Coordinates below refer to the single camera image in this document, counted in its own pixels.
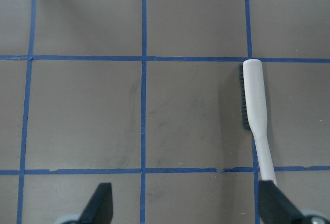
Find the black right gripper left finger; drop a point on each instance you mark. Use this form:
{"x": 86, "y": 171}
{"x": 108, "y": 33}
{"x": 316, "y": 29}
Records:
{"x": 99, "y": 209}

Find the white hand brush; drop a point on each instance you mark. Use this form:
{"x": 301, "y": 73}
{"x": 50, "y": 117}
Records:
{"x": 254, "y": 113}

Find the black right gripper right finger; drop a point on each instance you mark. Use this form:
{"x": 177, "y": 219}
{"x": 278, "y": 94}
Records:
{"x": 274, "y": 206}

